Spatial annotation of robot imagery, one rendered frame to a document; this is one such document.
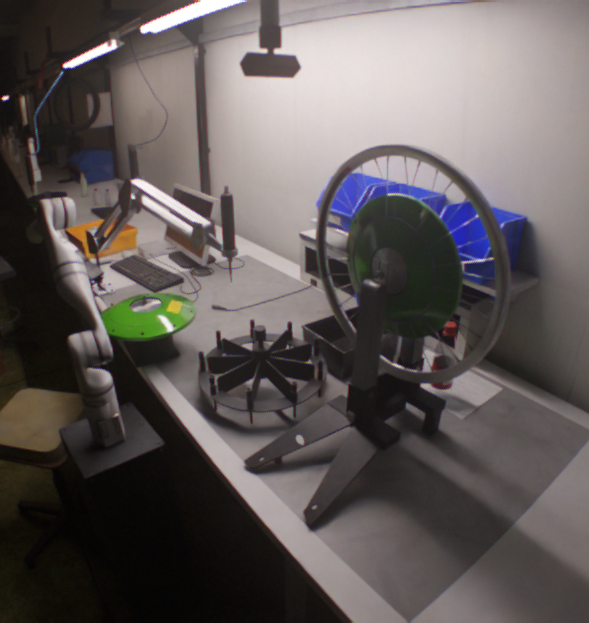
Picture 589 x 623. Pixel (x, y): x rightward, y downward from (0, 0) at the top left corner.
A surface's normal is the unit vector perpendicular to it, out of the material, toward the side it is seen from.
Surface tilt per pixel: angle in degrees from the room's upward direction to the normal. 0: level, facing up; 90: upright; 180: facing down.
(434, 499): 0
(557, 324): 90
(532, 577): 0
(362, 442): 18
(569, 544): 0
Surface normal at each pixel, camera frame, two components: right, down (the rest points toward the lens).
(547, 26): -0.83, 0.25
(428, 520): -0.02, -0.91
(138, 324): 0.00, -0.71
